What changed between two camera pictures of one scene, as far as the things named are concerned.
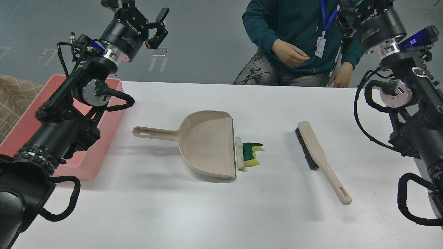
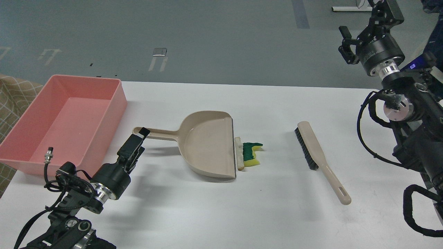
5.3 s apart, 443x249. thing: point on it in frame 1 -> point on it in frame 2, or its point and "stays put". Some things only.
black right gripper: [378, 22] -> [376, 45]
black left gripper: [124, 35] -> [115, 177]
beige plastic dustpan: [205, 141] stays put
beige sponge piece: [239, 147] stays put
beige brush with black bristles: [316, 159] stays put
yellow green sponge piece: [250, 158] stays put
